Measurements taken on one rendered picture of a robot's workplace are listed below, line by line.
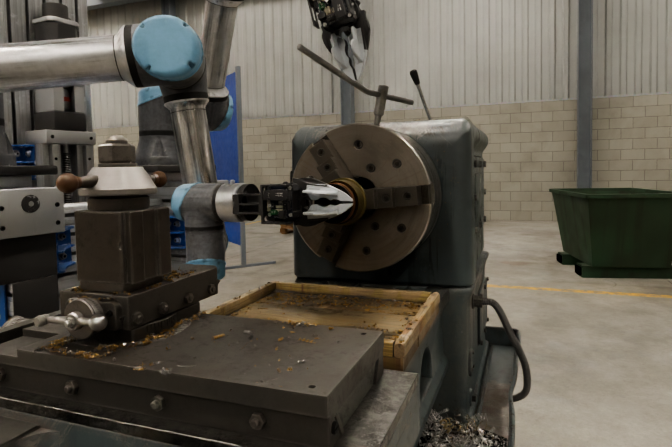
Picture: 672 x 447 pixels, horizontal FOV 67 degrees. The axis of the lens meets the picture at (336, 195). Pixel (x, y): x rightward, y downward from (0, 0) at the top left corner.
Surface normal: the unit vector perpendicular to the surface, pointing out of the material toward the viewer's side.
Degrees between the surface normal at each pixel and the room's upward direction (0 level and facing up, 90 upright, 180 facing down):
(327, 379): 0
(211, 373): 0
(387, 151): 90
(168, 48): 90
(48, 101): 90
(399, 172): 90
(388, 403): 0
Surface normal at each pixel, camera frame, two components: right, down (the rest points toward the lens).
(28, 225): 0.88, 0.01
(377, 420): -0.02, -1.00
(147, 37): 0.28, 0.03
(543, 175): -0.36, 0.06
